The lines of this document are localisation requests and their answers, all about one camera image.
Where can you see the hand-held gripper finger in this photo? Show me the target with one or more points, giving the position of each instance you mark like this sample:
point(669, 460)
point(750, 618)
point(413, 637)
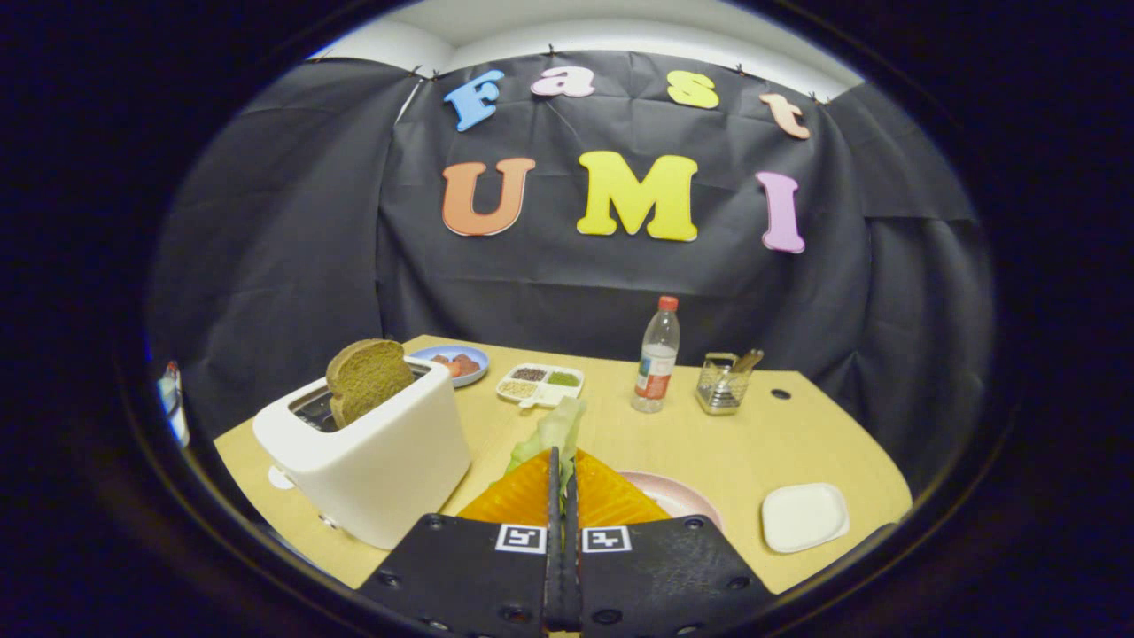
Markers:
point(555, 567)
point(571, 567)

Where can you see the green lettuce leaf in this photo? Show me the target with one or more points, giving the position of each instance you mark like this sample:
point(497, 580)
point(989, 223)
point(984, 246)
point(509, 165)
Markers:
point(558, 430)

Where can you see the round-topped brown toast slice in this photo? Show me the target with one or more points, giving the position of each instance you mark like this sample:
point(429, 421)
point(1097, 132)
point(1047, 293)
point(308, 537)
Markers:
point(368, 377)

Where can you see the pink plate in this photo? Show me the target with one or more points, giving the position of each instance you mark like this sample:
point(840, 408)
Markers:
point(687, 501)

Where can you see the white divided seed dish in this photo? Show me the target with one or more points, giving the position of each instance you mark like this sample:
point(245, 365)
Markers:
point(567, 394)

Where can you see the white toaster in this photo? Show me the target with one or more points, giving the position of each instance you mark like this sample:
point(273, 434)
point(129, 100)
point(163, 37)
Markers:
point(381, 470)

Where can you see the clear plastic bottle red cap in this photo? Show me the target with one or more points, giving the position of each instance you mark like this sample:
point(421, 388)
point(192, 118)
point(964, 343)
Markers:
point(656, 372)

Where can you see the blue plate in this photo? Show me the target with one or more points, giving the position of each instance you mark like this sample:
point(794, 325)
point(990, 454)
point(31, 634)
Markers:
point(478, 359)

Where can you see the red meat slices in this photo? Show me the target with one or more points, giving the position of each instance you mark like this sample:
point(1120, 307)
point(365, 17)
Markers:
point(462, 365)

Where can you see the white square plate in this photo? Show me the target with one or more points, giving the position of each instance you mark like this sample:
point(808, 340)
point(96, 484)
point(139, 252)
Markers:
point(804, 518)

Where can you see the metal utensil in basket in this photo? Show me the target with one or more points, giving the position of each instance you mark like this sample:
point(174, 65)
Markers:
point(749, 359)

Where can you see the black backdrop cloth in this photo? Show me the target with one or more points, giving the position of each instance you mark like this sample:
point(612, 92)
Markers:
point(567, 283)

